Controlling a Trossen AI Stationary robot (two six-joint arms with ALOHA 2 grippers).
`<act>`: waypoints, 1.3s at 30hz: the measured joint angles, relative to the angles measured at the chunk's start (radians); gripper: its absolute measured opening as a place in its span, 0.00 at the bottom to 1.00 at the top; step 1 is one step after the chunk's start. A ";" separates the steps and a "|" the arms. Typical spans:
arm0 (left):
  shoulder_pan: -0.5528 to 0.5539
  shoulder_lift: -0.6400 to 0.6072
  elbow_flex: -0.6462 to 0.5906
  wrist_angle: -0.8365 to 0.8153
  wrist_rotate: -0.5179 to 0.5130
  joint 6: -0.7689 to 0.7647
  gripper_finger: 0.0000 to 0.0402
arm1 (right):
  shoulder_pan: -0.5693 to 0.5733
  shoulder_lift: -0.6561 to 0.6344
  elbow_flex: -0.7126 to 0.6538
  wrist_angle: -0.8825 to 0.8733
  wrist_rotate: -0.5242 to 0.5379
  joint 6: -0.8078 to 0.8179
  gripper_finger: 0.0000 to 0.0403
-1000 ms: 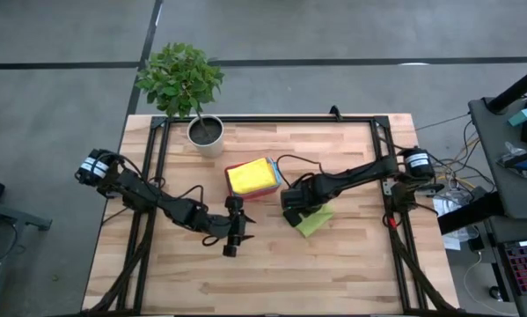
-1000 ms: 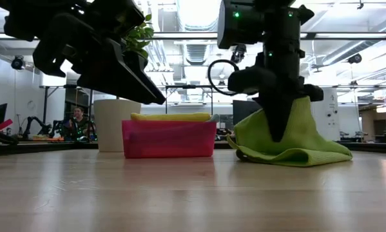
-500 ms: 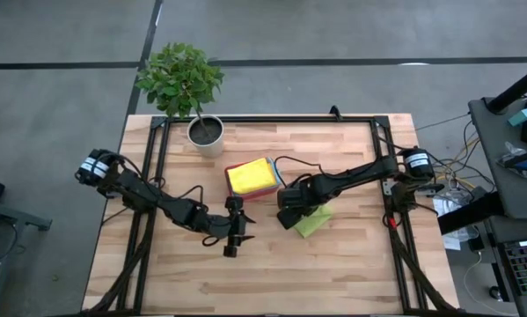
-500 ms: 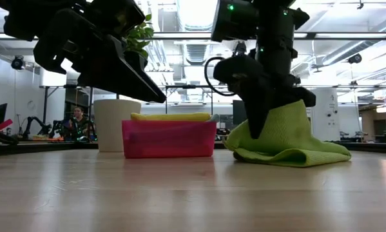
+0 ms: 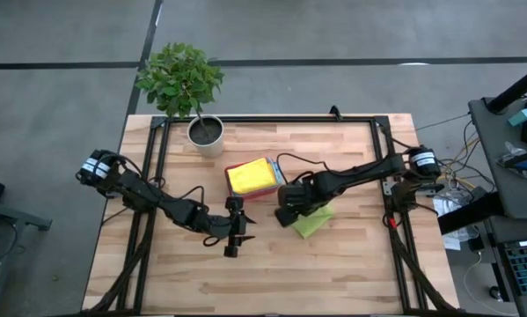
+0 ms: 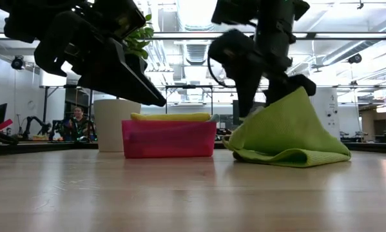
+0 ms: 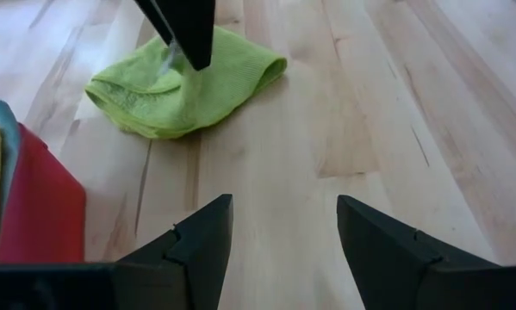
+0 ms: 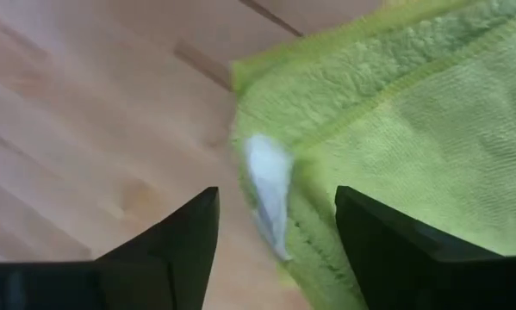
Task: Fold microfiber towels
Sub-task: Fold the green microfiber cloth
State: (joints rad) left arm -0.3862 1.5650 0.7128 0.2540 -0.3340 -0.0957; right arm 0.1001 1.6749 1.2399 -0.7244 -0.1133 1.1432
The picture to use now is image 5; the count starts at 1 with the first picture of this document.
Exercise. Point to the black frame clamp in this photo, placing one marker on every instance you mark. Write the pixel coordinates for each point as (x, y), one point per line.
(334, 112)

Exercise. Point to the grey side desk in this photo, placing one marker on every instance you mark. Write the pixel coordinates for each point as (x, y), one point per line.
(509, 193)

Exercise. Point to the pink plastic bin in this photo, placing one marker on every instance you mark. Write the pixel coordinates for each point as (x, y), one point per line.
(254, 196)

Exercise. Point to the yellow microfiber towel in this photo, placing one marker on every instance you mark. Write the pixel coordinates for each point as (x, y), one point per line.
(252, 176)

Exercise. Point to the white plant pot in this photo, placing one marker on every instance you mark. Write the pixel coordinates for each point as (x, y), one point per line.
(206, 149)

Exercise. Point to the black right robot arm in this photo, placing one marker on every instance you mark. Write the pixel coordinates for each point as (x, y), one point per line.
(377, 169)

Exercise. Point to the black diagonal post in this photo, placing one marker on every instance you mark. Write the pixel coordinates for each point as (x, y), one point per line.
(518, 88)

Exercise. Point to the green leafy small tree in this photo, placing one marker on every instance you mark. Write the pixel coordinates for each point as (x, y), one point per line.
(179, 79)

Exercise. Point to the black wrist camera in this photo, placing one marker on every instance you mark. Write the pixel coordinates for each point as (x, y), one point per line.
(291, 196)
(221, 225)

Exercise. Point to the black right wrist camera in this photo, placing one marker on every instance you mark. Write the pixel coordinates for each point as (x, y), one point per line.
(291, 196)

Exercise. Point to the grey metal stand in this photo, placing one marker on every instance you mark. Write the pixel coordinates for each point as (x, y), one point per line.
(16, 216)

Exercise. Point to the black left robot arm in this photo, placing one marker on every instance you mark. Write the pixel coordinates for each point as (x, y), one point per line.
(148, 196)

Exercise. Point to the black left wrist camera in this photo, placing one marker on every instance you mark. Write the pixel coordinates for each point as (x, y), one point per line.
(221, 225)

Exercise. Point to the small teal box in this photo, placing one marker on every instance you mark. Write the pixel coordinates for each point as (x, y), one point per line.
(521, 117)

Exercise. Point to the green fluffy towel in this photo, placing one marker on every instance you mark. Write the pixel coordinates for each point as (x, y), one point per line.
(316, 222)

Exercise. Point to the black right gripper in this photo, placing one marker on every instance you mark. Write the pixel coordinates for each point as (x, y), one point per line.
(311, 198)

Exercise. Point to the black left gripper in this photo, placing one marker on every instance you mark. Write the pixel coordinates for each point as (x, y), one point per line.
(234, 204)

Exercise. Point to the black aluminium rig frame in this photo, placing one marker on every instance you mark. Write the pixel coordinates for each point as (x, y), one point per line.
(267, 119)

